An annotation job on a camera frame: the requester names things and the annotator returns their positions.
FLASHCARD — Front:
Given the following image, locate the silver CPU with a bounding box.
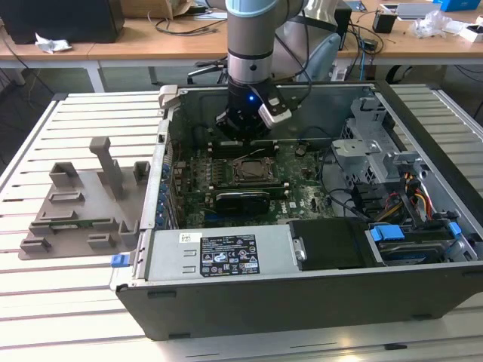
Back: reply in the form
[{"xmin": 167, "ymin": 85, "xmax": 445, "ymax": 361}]
[{"xmin": 240, "ymin": 161, "xmax": 266, "ymax": 178}]

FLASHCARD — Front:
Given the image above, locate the metal socket cover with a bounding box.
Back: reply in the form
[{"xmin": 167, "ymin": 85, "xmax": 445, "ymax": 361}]
[{"xmin": 232, "ymin": 156, "xmax": 275, "ymax": 183}]

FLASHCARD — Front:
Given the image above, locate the CPU socket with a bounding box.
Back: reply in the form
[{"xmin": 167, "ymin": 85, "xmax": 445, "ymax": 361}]
[{"xmin": 229, "ymin": 155, "xmax": 276, "ymax": 185}]

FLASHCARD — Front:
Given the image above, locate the green motherboard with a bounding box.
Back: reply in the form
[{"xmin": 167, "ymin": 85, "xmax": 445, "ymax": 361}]
[{"xmin": 165, "ymin": 140, "xmax": 340, "ymax": 230}]

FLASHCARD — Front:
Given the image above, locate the black graphics card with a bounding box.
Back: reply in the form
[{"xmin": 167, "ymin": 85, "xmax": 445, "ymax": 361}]
[{"xmin": 214, "ymin": 189, "xmax": 272, "ymax": 217}]

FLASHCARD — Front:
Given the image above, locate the silver metal drive cage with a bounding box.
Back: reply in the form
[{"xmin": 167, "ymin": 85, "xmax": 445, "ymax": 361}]
[{"xmin": 331, "ymin": 96, "xmax": 420, "ymax": 186}]

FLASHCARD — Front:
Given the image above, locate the wooden desk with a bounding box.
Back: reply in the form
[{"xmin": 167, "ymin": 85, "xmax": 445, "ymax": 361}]
[{"xmin": 0, "ymin": 0, "xmax": 483, "ymax": 95}]

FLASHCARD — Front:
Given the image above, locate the black plastic shroud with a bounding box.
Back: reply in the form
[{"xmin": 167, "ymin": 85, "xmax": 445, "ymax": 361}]
[{"xmin": 288, "ymin": 217, "xmax": 374, "ymax": 273}]

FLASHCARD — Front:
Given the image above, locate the silver power supply unit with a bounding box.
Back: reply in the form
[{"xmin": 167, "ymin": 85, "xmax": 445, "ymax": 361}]
[{"xmin": 144, "ymin": 225, "xmax": 300, "ymax": 284}]

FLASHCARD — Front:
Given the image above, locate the small black open box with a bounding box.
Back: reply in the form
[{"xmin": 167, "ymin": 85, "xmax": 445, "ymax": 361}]
[{"xmin": 372, "ymin": 10, "xmax": 398, "ymax": 35}]

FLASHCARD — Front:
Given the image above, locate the grey parts rack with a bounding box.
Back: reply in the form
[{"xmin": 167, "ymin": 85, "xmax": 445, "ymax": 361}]
[{"xmin": 17, "ymin": 136, "xmax": 151, "ymax": 262}]

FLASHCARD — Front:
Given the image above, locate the hard disk blue carrier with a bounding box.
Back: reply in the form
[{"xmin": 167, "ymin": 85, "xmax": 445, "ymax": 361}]
[{"xmin": 364, "ymin": 222, "xmax": 463, "ymax": 268}]

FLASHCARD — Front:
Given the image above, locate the green RAM stick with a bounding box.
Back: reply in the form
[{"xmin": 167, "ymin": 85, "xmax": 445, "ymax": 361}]
[{"xmin": 48, "ymin": 219, "xmax": 95, "ymax": 230}]

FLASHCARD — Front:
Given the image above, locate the crumpled white paper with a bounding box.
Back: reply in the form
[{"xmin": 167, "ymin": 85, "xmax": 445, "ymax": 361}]
[{"xmin": 34, "ymin": 31, "xmax": 73, "ymax": 55}]

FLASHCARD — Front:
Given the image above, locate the grey flat tray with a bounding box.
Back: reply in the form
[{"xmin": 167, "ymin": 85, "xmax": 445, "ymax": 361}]
[{"xmin": 380, "ymin": 2, "xmax": 443, "ymax": 20}]

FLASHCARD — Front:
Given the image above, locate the black grey PC case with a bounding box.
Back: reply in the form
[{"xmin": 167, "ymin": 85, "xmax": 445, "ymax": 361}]
[{"xmin": 109, "ymin": 79, "xmax": 483, "ymax": 342}]

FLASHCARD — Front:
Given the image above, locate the large black box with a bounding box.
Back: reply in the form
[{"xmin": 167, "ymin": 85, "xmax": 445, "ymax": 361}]
[{"xmin": 0, "ymin": 0, "xmax": 125, "ymax": 45}]

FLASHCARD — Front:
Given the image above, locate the clear plastic bag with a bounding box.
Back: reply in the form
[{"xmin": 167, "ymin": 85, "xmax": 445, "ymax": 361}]
[{"xmin": 410, "ymin": 10, "xmax": 460, "ymax": 39}]

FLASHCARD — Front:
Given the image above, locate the blue box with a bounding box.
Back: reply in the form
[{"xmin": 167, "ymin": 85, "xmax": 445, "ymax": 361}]
[{"xmin": 432, "ymin": 0, "xmax": 483, "ymax": 13}]

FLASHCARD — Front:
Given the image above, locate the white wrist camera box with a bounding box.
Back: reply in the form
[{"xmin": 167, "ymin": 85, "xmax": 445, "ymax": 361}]
[{"xmin": 257, "ymin": 95, "xmax": 294, "ymax": 128}]

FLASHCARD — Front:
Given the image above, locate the grey plastic case handle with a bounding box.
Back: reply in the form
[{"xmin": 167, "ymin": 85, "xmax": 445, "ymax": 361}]
[{"xmin": 157, "ymin": 84, "xmax": 183, "ymax": 111}]

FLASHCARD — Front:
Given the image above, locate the black camera cable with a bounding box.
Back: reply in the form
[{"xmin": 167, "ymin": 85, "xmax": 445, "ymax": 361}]
[{"xmin": 273, "ymin": 9, "xmax": 315, "ymax": 112}]

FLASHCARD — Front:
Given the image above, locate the blue hanging cable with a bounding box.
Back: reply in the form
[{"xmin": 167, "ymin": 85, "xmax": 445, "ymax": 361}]
[{"xmin": 358, "ymin": 48, "xmax": 370, "ymax": 82}]

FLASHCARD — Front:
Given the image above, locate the black wire connector block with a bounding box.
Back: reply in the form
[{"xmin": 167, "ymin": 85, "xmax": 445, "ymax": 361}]
[{"xmin": 351, "ymin": 182, "xmax": 383, "ymax": 213}]

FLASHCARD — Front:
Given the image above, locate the yellow red wire bundle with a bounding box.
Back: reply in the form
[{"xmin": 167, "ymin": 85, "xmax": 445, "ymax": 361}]
[{"xmin": 401, "ymin": 171, "xmax": 434, "ymax": 224}]

